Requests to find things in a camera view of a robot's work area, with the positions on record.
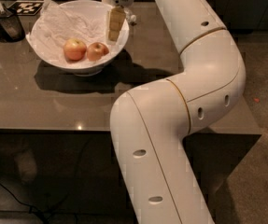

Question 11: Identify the white ceramic bowl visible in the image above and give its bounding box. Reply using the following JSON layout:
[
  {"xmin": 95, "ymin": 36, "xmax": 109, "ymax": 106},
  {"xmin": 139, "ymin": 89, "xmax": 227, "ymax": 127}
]
[{"xmin": 29, "ymin": 0, "xmax": 130, "ymax": 77}]

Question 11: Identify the clear plastic water bottle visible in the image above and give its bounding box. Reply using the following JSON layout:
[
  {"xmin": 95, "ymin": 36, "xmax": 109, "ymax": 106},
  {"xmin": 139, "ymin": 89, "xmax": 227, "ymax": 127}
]
[{"xmin": 124, "ymin": 7, "xmax": 136, "ymax": 25}]

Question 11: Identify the white crumpled paper liner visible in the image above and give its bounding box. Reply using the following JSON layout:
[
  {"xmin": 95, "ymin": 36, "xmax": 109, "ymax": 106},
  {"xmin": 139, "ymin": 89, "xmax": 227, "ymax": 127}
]
[{"xmin": 25, "ymin": 0, "xmax": 129, "ymax": 69}]

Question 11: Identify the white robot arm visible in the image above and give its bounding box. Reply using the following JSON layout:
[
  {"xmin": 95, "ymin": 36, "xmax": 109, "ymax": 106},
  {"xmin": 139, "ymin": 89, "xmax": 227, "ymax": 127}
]
[{"xmin": 110, "ymin": 0, "xmax": 246, "ymax": 224}]

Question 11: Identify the black floor cable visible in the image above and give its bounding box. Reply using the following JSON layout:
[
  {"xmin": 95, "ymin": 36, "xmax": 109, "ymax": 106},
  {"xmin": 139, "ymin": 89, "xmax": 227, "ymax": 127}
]
[{"xmin": 0, "ymin": 161, "xmax": 52, "ymax": 224}]

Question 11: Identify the black white fiducial marker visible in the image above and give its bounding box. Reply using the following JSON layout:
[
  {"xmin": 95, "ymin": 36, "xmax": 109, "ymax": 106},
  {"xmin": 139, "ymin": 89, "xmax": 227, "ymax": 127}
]
[{"xmin": 9, "ymin": 0, "xmax": 43, "ymax": 16}]

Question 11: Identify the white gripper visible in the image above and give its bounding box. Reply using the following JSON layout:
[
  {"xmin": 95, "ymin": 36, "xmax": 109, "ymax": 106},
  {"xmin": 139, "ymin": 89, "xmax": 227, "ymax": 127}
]
[{"xmin": 102, "ymin": 0, "xmax": 134, "ymax": 42}]

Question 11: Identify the smaller red apple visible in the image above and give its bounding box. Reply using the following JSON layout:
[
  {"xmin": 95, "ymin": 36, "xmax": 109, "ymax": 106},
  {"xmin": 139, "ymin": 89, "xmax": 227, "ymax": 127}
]
[{"xmin": 87, "ymin": 42, "xmax": 109, "ymax": 62}]

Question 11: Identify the larger yellow-red apple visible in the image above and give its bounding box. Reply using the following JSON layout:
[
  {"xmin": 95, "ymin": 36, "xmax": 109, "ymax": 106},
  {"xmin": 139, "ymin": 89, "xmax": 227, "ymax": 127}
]
[{"xmin": 63, "ymin": 38, "xmax": 87, "ymax": 61}]

